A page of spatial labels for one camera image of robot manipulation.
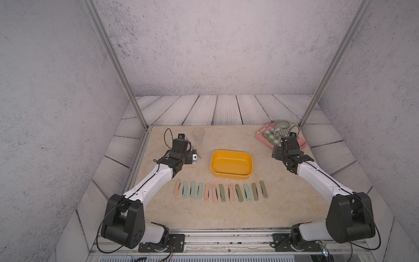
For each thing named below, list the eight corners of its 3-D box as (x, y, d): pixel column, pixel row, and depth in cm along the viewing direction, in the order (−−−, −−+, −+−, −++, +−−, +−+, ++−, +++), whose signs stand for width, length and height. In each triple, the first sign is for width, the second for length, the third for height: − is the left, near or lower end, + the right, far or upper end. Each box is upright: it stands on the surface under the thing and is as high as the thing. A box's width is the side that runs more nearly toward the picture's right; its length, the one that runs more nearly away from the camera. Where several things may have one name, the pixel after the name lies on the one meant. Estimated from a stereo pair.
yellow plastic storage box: (210, 180, 96) (210, 174, 91) (211, 154, 108) (211, 148, 103) (253, 180, 96) (255, 174, 91) (249, 153, 108) (250, 147, 103)
